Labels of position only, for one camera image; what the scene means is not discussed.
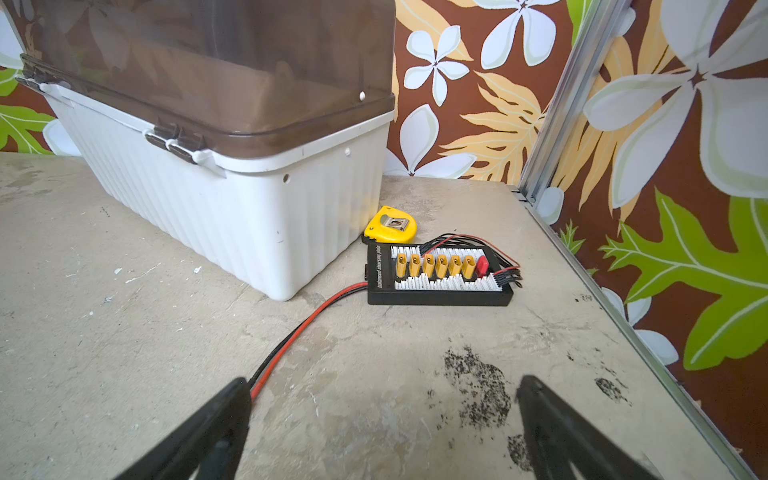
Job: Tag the aluminium frame post right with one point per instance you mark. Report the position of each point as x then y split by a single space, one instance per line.
599 29

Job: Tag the white toolbox brown lid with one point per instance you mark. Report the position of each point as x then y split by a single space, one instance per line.
254 132

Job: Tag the yellow tape measure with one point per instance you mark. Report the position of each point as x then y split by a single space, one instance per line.
390 225

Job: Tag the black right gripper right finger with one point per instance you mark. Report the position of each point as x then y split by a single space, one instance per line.
562 444

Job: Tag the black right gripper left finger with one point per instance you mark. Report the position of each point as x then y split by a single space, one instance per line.
208 445

